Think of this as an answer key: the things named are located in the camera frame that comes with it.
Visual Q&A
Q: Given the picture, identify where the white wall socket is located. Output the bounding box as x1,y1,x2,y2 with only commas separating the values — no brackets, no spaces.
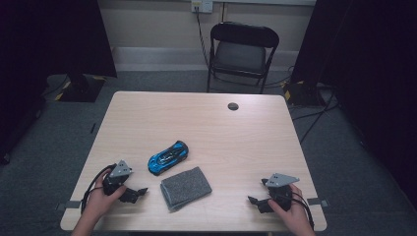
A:
191,0,214,15

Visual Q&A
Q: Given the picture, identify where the grey tape strip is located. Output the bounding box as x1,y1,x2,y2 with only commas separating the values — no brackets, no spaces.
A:
306,197,330,208
55,200,83,211

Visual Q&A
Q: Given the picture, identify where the black socket power cable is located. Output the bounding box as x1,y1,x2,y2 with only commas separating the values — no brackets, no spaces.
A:
195,7,211,69

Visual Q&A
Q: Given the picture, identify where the black stand base yellow tape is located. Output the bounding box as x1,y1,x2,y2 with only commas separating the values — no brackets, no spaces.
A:
53,73,108,103
282,80,327,108

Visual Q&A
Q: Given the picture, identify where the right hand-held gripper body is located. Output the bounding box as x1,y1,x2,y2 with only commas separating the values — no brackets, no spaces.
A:
264,172,301,212

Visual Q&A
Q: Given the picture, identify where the black floor cable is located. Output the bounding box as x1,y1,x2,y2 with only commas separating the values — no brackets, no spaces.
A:
299,88,337,146
290,102,339,122
212,65,295,89

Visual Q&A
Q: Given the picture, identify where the black folding chair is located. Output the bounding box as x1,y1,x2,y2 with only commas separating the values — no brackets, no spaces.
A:
206,21,280,95

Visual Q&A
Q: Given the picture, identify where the dark curtain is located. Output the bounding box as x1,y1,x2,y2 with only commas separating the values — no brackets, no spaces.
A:
0,0,118,165
289,0,417,210

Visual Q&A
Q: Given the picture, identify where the grey cloth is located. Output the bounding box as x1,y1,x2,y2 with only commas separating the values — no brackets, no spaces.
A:
159,166,213,213

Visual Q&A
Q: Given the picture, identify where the blue toy car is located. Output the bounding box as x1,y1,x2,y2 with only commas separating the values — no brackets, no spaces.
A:
147,140,190,177

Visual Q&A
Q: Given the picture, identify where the left hand-held gripper cable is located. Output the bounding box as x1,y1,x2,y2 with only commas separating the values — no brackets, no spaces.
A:
80,162,118,214

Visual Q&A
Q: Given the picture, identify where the person's left hand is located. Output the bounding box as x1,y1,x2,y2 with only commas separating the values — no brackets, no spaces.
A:
85,169,128,220

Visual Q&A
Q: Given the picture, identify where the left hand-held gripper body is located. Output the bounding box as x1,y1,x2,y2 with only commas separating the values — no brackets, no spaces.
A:
102,159,134,197

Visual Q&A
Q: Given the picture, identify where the right hand-held gripper cable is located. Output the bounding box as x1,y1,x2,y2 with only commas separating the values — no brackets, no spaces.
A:
278,189,316,231

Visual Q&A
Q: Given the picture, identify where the hand-held gripper cable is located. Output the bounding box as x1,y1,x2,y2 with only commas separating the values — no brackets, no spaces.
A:
80,162,118,214
278,189,316,231

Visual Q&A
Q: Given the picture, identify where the person's right hand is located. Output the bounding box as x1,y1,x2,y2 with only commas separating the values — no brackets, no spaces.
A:
268,183,312,231

